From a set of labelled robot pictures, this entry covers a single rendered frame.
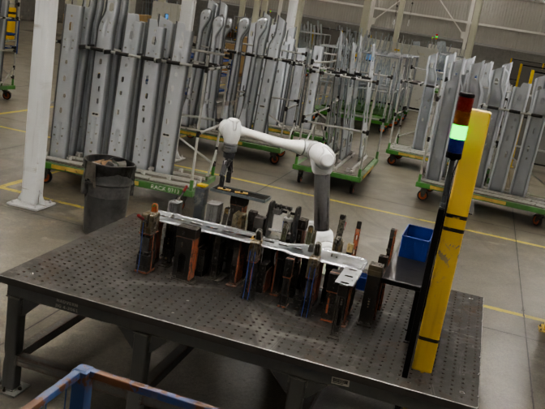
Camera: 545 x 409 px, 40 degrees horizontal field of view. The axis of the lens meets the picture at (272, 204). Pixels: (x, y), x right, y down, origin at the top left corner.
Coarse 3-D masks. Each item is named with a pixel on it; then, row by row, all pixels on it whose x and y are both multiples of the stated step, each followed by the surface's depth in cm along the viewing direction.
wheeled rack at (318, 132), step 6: (330, 54) 1389; (336, 54) 1386; (306, 66) 1332; (330, 108) 1319; (234, 114) 1397; (336, 114) 1411; (252, 126) 1354; (270, 126) 1359; (276, 126) 1356; (288, 126) 1375; (276, 132) 1348; (288, 132) 1342; (294, 132) 1340; (306, 132) 1347; (312, 132) 1344; (318, 132) 1364; (306, 138) 1338; (318, 138) 1333; (330, 138) 1373
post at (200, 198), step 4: (196, 188) 471; (200, 188) 470; (204, 188) 471; (208, 188) 476; (196, 192) 472; (200, 192) 471; (204, 192) 470; (196, 196) 472; (200, 196) 472; (204, 196) 471; (196, 200) 473; (200, 200) 472; (204, 200) 473; (196, 204) 474; (200, 204) 473; (204, 204) 475; (196, 208) 475; (200, 208) 474; (204, 208) 478; (196, 212) 475; (200, 212) 474; (196, 216) 476; (200, 216) 475; (196, 224) 477
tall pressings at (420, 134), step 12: (432, 60) 1317; (468, 60) 1279; (432, 72) 1320; (444, 72) 1311; (468, 72) 1281; (432, 84) 1324; (504, 84) 1261; (432, 96) 1321; (420, 108) 1330; (480, 108) 1284; (420, 120) 1340; (420, 132) 1342; (432, 132) 1330; (420, 144) 1345
